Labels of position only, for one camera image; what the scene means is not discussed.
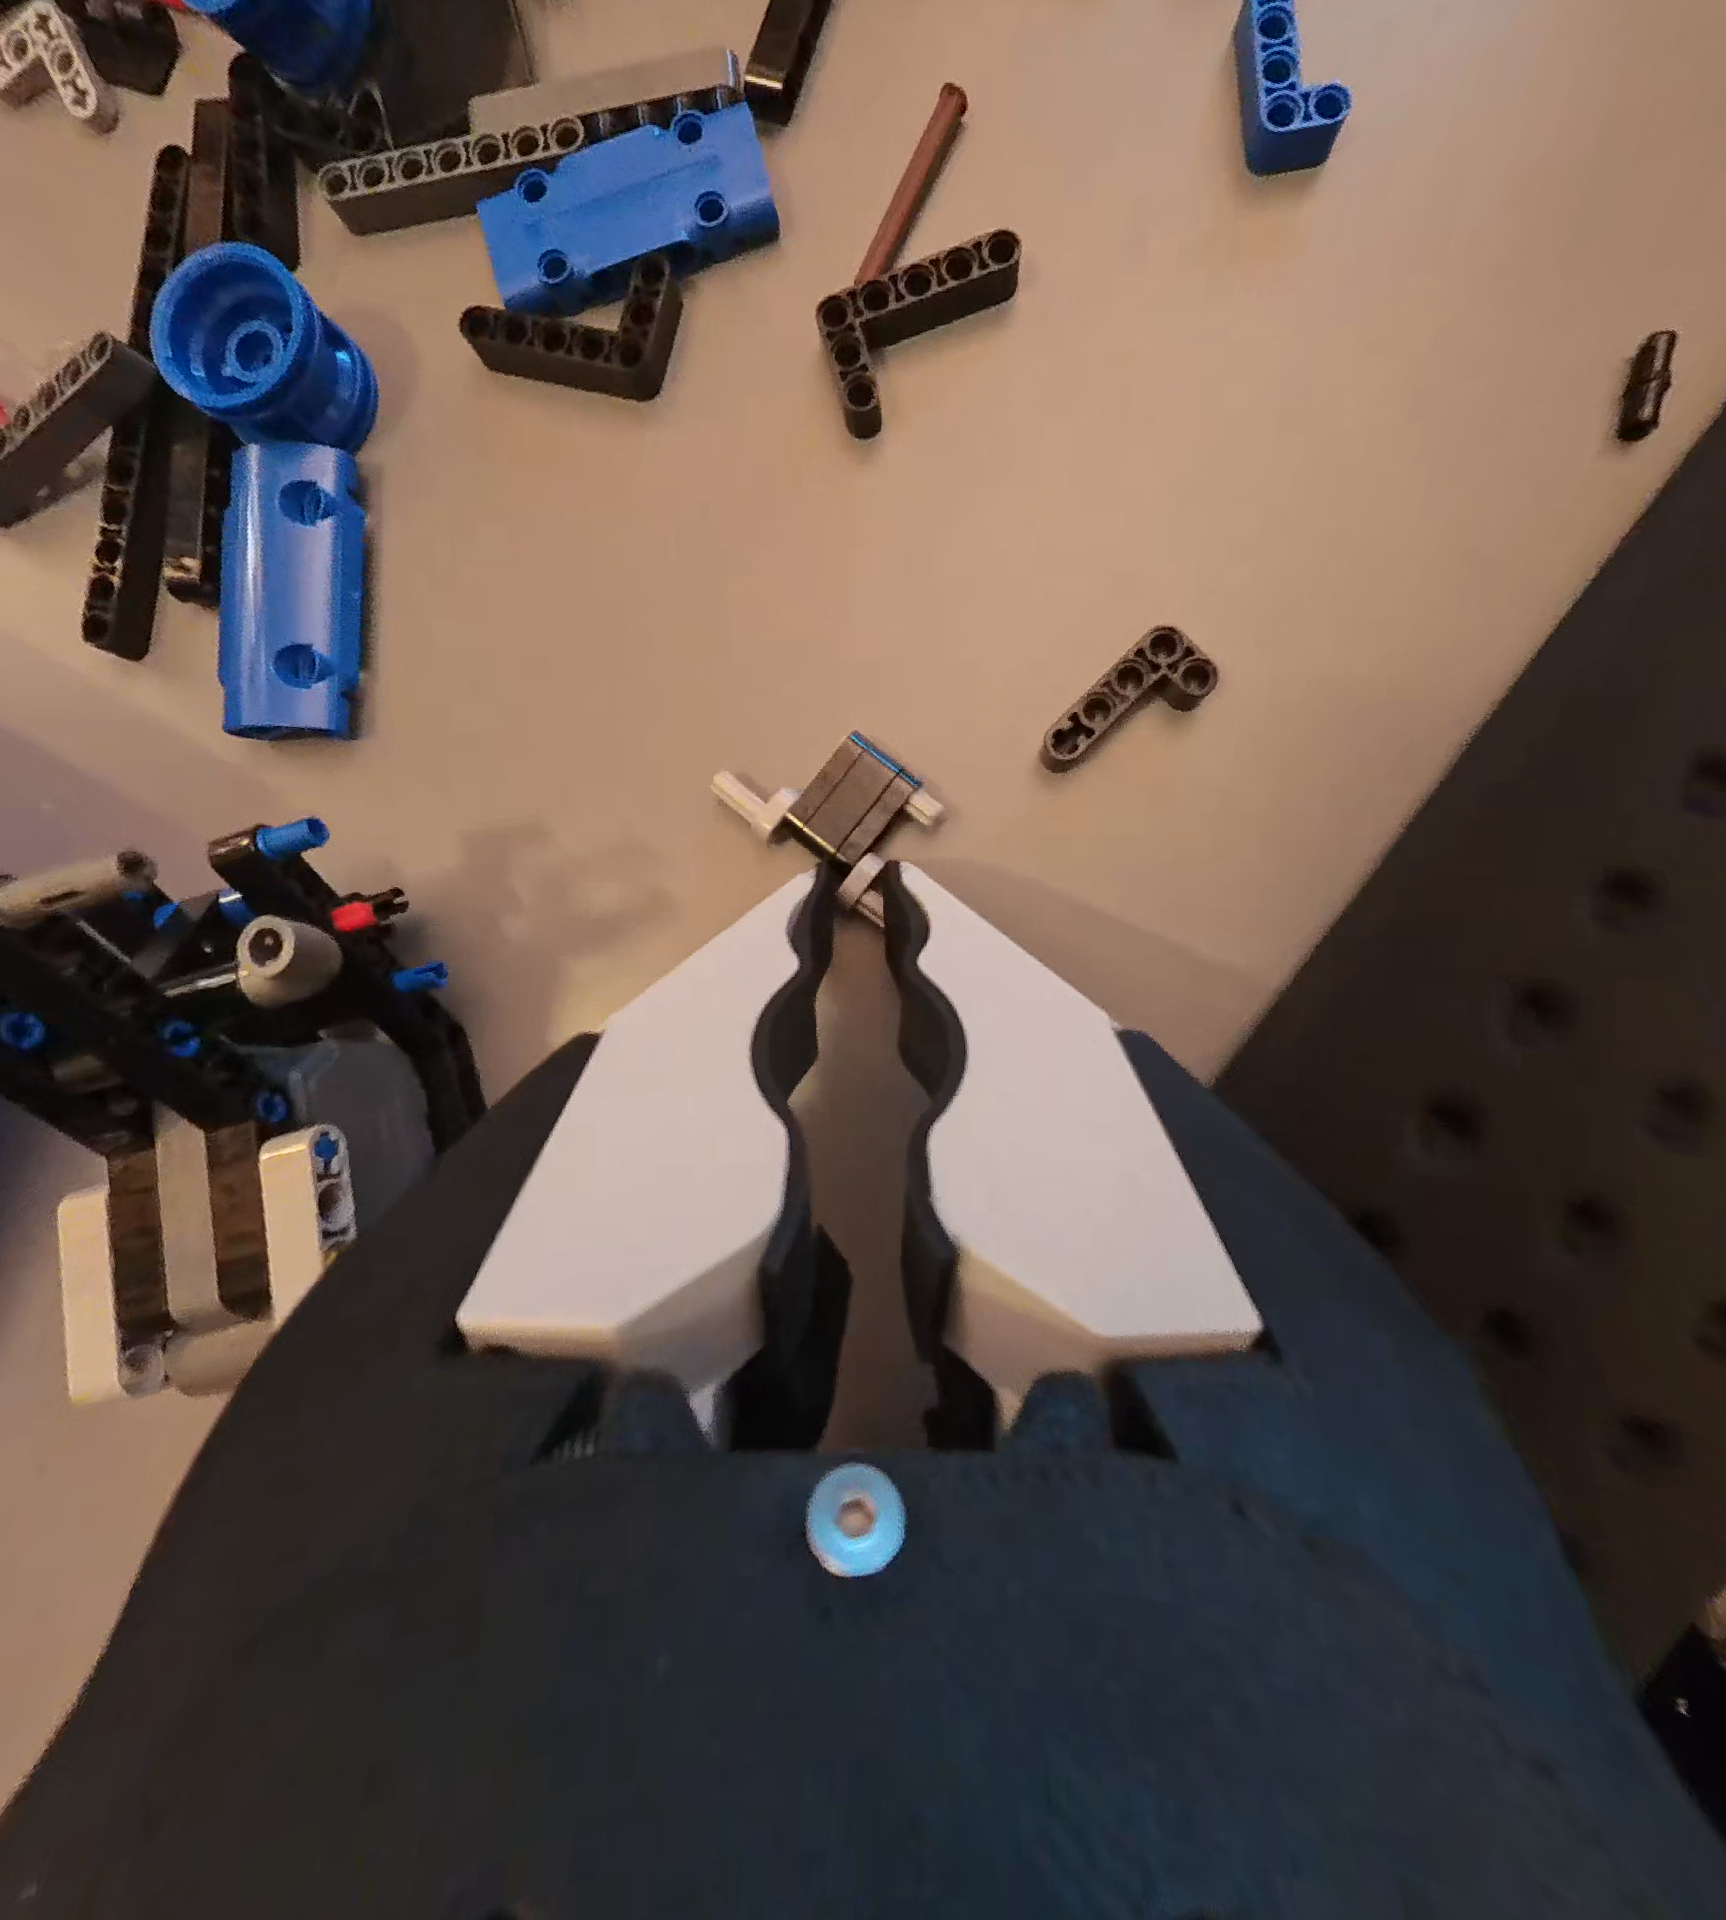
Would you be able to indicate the glossy black panel piece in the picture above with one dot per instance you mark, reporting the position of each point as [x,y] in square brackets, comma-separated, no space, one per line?
[443,60]

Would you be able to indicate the blue wheel hub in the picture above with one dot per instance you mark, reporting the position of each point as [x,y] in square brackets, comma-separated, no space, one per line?
[255,339]

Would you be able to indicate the blue angled brick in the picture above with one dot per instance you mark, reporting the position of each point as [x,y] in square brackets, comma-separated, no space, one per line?
[1282,89]

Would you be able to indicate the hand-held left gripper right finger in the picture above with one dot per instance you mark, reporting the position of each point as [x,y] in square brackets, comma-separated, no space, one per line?
[1090,1199]

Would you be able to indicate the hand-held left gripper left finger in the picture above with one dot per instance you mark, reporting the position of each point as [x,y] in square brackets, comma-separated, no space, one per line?
[625,1199]

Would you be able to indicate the black curved panel piece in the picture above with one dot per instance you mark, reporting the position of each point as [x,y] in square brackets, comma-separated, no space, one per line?
[790,53]

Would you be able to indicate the partly built toy truck chassis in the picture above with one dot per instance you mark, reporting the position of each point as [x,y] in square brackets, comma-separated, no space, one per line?
[129,1035]

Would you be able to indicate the small grey angled beam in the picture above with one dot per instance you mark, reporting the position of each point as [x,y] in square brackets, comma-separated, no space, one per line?
[45,53]

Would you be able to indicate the small black grey brick assembly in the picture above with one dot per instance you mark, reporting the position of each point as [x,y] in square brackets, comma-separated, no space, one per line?
[848,794]

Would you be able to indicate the grey long beam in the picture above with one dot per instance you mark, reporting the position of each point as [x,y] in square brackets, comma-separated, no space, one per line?
[414,173]

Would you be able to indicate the blue half cylinder panel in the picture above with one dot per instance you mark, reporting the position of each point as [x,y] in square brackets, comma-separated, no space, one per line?
[291,601]

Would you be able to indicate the brown axle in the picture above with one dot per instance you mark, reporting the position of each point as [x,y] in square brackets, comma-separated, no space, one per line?
[912,187]

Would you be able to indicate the blue flat panel brick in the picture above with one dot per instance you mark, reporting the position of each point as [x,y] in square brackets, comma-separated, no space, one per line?
[625,211]

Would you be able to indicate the black long beam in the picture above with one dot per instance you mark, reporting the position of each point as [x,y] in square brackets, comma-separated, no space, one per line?
[264,165]
[129,556]
[196,510]

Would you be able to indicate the dark dotted mat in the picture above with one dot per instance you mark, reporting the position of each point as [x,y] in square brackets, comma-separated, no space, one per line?
[1628,975]

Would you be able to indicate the black thick beam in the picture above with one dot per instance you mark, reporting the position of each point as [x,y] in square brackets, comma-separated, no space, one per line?
[45,435]

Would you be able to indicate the grey desk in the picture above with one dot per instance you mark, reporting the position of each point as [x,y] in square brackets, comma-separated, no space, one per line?
[1252,493]

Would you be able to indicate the small black angled beam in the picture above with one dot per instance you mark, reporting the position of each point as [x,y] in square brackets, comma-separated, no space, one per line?
[1127,698]

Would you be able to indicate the black connector pin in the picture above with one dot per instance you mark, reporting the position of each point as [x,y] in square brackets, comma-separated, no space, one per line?
[1646,386]

